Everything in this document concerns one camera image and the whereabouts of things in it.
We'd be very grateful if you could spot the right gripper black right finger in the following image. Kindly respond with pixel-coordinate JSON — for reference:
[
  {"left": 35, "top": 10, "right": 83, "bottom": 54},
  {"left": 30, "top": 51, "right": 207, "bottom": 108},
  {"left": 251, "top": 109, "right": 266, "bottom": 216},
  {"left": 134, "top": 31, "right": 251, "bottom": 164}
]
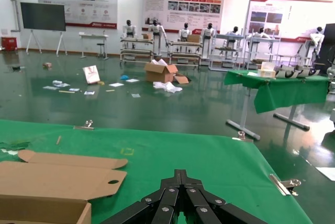
[{"left": 181, "top": 169, "right": 268, "bottom": 224}]

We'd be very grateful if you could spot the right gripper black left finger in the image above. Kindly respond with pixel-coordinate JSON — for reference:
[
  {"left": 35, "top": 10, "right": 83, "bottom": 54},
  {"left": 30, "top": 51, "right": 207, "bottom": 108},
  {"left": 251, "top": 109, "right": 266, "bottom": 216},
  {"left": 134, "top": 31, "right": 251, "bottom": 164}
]
[{"left": 100, "top": 169, "right": 182, "bottom": 224}]

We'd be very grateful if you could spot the brown cardboard mailer box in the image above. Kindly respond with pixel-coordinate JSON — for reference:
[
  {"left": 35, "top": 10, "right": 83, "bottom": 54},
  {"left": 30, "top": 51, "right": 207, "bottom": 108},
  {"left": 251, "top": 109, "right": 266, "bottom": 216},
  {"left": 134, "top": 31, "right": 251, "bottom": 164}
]
[{"left": 0, "top": 149, "right": 129, "bottom": 224}]

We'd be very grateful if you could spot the large open cardboard box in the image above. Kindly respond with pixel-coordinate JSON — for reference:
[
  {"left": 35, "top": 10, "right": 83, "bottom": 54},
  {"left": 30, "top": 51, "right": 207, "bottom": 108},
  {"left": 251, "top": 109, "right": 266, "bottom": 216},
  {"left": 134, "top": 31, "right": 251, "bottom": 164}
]
[{"left": 143, "top": 61, "right": 179, "bottom": 83}]

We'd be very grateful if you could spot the white carton box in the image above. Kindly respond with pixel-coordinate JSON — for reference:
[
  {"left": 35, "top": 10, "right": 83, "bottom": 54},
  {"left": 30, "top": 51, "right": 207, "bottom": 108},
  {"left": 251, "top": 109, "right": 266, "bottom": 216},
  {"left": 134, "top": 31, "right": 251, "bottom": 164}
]
[{"left": 257, "top": 61, "right": 277, "bottom": 79}]

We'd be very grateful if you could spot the silver binder clip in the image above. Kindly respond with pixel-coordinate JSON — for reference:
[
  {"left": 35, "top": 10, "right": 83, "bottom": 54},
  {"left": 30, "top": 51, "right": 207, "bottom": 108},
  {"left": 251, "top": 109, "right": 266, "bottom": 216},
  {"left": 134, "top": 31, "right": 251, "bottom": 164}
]
[
  {"left": 232, "top": 130, "right": 254, "bottom": 143},
  {"left": 269, "top": 173, "right": 302, "bottom": 197},
  {"left": 73, "top": 119, "right": 95, "bottom": 131}
]

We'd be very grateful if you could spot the white plastic wrap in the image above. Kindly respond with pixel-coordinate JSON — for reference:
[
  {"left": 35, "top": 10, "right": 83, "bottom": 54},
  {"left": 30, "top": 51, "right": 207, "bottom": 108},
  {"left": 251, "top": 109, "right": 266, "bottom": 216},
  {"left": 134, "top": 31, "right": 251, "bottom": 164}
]
[{"left": 152, "top": 81, "right": 183, "bottom": 94}]

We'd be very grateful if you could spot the large white floor sheet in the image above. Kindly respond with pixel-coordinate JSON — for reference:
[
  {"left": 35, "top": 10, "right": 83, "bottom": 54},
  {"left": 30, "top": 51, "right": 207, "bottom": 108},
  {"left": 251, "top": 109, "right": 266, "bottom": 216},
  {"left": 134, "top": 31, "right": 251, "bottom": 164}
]
[{"left": 316, "top": 166, "right": 335, "bottom": 182}]

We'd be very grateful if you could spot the green tablecloth draped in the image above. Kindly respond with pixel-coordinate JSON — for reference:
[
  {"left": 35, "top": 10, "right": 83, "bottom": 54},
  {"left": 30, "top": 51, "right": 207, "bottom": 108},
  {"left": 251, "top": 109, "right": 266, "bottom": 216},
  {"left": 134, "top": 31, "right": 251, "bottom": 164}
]
[{"left": 224, "top": 69, "right": 331, "bottom": 114}]

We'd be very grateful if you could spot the white packing material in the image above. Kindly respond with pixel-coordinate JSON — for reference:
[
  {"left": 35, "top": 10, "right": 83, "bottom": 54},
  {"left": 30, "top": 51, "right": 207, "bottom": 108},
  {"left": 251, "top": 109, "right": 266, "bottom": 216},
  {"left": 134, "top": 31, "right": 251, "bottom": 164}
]
[{"left": 151, "top": 55, "right": 169, "bottom": 66}]

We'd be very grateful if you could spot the pink white paper bag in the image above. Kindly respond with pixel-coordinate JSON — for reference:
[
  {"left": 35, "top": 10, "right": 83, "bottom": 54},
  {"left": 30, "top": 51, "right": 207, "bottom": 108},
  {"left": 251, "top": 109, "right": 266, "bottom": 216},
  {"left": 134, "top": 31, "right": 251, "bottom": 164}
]
[{"left": 82, "top": 65, "right": 101, "bottom": 85}]

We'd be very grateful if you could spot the clear plastic bag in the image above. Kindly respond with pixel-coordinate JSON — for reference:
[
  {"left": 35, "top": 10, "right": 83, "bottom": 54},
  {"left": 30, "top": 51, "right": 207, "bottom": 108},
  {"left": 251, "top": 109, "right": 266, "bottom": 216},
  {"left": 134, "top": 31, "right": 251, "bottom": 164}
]
[{"left": 52, "top": 80, "right": 71, "bottom": 88}]

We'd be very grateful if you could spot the black stool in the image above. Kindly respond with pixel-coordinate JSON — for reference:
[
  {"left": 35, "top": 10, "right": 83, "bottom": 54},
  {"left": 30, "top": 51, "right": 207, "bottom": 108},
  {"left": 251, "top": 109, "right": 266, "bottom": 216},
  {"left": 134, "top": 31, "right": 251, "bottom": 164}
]
[{"left": 96, "top": 42, "right": 107, "bottom": 59}]

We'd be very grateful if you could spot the grey metal shelving unit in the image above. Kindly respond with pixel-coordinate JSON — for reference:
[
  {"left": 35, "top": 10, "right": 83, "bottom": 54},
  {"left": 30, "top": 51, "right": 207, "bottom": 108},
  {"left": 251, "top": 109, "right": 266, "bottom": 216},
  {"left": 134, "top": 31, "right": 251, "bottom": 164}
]
[
  {"left": 208, "top": 28, "right": 245, "bottom": 72},
  {"left": 244, "top": 29, "right": 282, "bottom": 70}
]

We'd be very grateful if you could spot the white humanoid robot black head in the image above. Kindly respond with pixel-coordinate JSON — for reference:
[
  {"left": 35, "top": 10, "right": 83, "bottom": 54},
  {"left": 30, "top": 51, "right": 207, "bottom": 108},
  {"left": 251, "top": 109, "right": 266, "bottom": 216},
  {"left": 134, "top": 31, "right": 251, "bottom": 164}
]
[
  {"left": 248, "top": 27, "right": 272, "bottom": 40},
  {"left": 148, "top": 19, "right": 170, "bottom": 56},
  {"left": 122, "top": 19, "right": 137, "bottom": 39},
  {"left": 200, "top": 23, "right": 217, "bottom": 60},
  {"left": 177, "top": 23, "right": 192, "bottom": 52},
  {"left": 225, "top": 26, "right": 243, "bottom": 49},
  {"left": 310, "top": 26, "right": 325, "bottom": 60}
]

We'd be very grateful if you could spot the white desk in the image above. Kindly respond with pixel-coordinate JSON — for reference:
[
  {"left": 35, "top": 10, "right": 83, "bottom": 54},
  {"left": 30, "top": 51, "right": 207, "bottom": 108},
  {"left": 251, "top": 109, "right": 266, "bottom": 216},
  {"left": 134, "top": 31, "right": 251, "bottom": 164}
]
[{"left": 79, "top": 31, "right": 109, "bottom": 59}]

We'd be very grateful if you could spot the grey white machine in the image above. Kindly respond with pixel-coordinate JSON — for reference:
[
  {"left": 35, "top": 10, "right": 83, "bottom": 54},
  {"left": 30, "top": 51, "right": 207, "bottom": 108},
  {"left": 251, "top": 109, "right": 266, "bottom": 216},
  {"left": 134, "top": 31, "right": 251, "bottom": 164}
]
[{"left": 326, "top": 61, "right": 335, "bottom": 128}]

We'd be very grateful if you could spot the black standing panel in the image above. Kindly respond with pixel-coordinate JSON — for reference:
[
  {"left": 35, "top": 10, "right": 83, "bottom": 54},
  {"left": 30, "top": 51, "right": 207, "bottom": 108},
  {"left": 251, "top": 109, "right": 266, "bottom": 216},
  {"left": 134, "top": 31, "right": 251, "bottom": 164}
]
[{"left": 317, "top": 23, "right": 335, "bottom": 65}]

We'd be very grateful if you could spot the red floor cabinet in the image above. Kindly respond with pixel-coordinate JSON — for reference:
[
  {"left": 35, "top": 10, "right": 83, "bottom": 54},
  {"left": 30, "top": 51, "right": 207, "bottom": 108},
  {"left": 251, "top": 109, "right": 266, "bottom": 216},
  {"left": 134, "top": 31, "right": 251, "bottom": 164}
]
[{"left": 1, "top": 37, "right": 18, "bottom": 51}]

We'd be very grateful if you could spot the black display on stand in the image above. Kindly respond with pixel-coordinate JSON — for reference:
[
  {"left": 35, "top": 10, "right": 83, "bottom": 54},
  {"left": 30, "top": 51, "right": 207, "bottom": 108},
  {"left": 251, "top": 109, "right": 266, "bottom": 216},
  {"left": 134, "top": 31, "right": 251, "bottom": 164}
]
[{"left": 20, "top": 2, "right": 68, "bottom": 57}]

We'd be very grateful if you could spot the grey table frame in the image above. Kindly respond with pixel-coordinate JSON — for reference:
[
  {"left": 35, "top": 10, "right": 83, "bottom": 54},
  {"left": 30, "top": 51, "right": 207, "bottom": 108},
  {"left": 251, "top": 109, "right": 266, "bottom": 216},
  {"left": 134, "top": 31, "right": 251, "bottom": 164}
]
[{"left": 226, "top": 87, "right": 311, "bottom": 141}]

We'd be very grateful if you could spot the tube frame work rack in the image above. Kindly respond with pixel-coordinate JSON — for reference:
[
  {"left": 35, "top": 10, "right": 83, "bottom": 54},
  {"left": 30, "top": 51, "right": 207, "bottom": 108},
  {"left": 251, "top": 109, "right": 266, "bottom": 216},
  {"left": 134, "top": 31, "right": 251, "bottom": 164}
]
[
  {"left": 120, "top": 36, "right": 154, "bottom": 65},
  {"left": 169, "top": 40, "right": 203, "bottom": 68}
]

